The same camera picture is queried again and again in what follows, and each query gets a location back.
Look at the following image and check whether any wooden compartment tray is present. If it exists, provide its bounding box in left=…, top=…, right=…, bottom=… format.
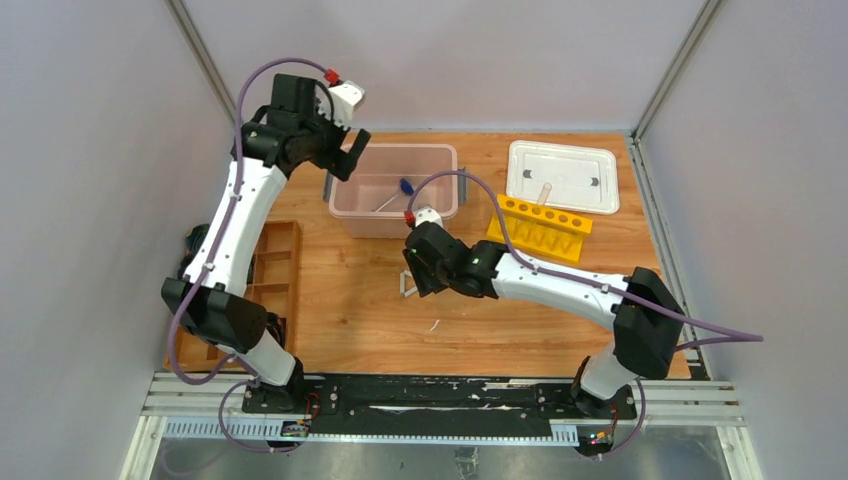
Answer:
left=174, top=220, right=302, bottom=373

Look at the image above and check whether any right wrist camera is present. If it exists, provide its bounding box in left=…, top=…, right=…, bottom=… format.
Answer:
left=412, top=206, right=444, bottom=229

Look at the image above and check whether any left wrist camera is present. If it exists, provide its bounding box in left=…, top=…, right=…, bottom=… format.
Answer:
left=329, top=81, right=366, bottom=128

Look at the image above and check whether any clay pipe triangle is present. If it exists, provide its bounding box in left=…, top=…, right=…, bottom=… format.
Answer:
left=399, top=270, right=418, bottom=298

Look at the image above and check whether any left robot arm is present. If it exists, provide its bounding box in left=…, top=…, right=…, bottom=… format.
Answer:
left=161, top=74, right=371, bottom=413

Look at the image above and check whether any yellow test tube rack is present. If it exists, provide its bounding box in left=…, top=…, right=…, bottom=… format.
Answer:
left=497, top=194, right=593, bottom=265

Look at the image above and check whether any rolled patterned tie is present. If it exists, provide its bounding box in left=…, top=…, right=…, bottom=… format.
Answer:
left=184, top=224, right=210, bottom=253

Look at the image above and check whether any glass graduated tube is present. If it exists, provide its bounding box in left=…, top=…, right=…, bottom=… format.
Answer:
left=373, top=189, right=406, bottom=213

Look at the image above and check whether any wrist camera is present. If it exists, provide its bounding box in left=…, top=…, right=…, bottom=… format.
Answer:
left=329, top=81, right=366, bottom=128
left=412, top=206, right=444, bottom=229

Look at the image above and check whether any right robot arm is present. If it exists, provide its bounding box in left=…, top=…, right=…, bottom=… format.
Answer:
left=403, top=221, right=682, bottom=418

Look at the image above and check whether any blue plastic clip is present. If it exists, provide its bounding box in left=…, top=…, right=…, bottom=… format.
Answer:
left=399, top=178, right=415, bottom=196

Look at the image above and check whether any white plastic lid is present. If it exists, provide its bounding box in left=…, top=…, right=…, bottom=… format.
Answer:
left=505, top=140, right=620, bottom=215

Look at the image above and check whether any pink plastic bin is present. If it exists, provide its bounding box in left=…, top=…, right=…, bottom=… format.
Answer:
left=328, top=143, right=458, bottom=239

